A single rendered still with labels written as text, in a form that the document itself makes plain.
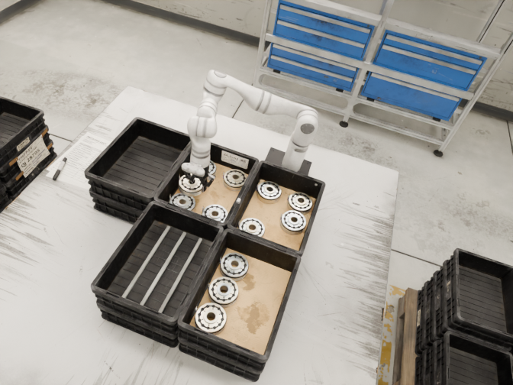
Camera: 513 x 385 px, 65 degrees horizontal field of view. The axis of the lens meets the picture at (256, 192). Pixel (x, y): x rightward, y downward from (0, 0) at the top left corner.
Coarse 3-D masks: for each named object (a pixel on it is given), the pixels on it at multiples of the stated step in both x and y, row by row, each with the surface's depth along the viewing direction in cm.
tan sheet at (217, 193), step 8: (224, 168) 183; (216, 176) 179; (216, 184) 176; (176, 192) 170; (208, 192) 172; (216, 192) 173; (224, 192) 173; (232, 192) 174; (200, 200) 169; (208, 200) 169; (216, 200) 170; (224, 200) 171; (232, 200) 171; (200, 208) 166; (224, 208) 168
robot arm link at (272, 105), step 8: (264, 96) 167; (272, 96) 168; (264, 104) 167; (272, 104) 168; (280, 104) 170; (288, 104) 172; (296, 104) 174; (264, 112) 170; (272, 112) 170; (280, 112) 173; (288, 112) 175; (296, 112) 176
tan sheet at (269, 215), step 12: (264, 180) 181; (288, 192) 178; (252, 204) 171; (264, 204) 172; (276, 204) 173; (312, 204) 176; (252, 216) 167; (264, 216) 168; (276, 216) 169; (276, 228) 165; (276, 240) 161; (288, 240) 162; (300, 240) 162
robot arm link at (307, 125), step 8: (304, 112) 173; (312, 112) 173; (304, 120) 170; (312, 120) 170; (296, 128) 175; (304, 128) 173; (312, 128) 173; (296, 136) 178; (304, 136) 176; (312, 136) 177; (296, 144) 181; (304, 144) 180
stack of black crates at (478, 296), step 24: (456, 264) 195; (480, 264) 203; (504, 264) 199; (432, 288) 216; (456, 288) 186; (480, 288) 201; (504, 288) 200; (432, 312) 203; (456, 312) 179; (480, 312) 191; (504, 312) 193; (432, 336) 194; (480, 336) 182; (504, 336) 174
